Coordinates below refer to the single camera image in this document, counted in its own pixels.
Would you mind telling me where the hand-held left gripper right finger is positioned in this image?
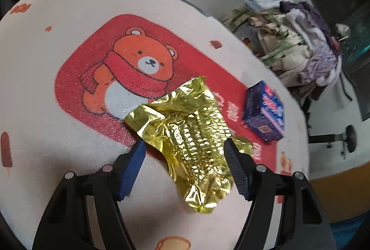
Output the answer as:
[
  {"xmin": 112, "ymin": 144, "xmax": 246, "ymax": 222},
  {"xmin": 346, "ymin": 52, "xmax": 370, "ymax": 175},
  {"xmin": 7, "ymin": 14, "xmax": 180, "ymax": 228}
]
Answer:
[{"xmin": 223, "ymin": 137, "xmax": 337, "ymax": 250}]

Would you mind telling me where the gold foil wrapper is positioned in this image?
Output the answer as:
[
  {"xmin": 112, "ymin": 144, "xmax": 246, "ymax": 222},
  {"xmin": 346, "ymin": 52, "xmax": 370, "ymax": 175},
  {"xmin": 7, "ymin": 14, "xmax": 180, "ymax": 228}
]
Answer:
[{"xmin": 124, "ymin": 76, "xmax": 254, "ymax": 213}]

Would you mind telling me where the pile of clothes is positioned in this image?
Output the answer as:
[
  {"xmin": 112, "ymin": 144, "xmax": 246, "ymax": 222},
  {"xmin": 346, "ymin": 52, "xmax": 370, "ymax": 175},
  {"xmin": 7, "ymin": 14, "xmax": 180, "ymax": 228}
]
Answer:
[{"xmin": 222, "ymin": 0, "xmax": 343, "ymax": 103}]

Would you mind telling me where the black exercise bike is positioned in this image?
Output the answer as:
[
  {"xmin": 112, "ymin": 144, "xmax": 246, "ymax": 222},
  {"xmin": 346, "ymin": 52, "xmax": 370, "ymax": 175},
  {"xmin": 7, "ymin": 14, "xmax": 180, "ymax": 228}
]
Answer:
[{"xmin": 301, "ymin": 65, "xmax": 357, "ymax": 161}]

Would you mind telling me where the bear printed table mat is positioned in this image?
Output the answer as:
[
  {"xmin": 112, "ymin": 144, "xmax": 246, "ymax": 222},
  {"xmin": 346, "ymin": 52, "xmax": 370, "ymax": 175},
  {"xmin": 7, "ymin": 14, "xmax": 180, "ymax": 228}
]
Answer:
[{"xmin": 0, "ymin": 0, "xmax": 311, "ymax": 250}]

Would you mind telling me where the blue cardboard box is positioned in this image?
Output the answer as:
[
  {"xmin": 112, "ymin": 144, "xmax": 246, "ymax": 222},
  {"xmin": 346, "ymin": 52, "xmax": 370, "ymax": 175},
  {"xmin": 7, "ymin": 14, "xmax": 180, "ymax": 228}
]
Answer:
[{"xmin": 242, "ymin": 80, "xmax": 285, "ymax": 142}]

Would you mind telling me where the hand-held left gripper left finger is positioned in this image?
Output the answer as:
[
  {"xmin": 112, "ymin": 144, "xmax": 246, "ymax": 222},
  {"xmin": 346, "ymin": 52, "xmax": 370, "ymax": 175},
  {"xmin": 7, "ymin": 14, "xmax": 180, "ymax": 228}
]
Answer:
[{"xmin": 32, "ymin": 139, "xmax": 146, "ymax": 250}]

